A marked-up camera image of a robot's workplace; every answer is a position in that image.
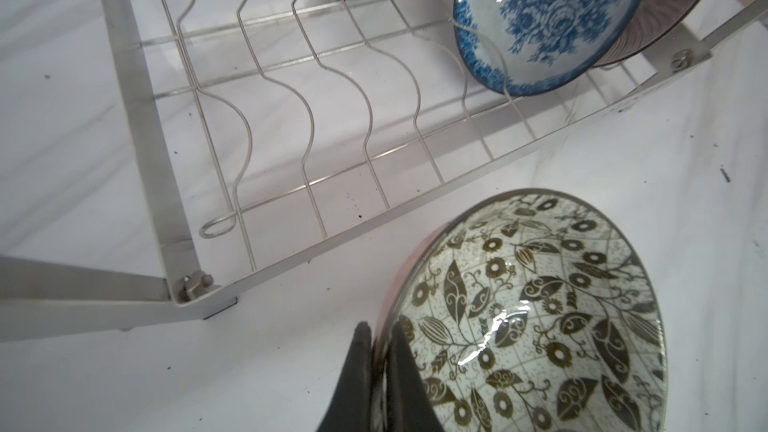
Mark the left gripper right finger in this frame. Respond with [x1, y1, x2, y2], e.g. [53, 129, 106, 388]
[385, 323, 443, 432]

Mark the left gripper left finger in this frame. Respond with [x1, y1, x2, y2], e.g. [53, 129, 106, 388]
[317, 322, 372, 432]

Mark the light blue floral bowl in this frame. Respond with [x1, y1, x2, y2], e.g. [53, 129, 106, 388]
[452, 0, 641, 97]

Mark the steel two-tier dish rack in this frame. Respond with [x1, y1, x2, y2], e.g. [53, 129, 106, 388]
[1, 0, 767, 342]

